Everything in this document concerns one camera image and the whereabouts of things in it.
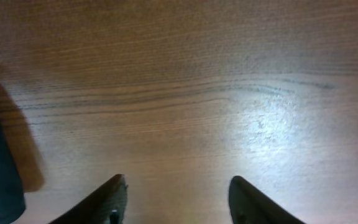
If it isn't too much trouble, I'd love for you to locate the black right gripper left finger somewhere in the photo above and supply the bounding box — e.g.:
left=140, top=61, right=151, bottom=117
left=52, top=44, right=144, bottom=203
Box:
left=50, top=174, right=128, bottom=224

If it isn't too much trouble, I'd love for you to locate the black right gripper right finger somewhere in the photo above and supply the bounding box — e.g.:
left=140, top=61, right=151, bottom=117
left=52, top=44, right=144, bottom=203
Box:
left=228, top=175, right=305, bottom=224

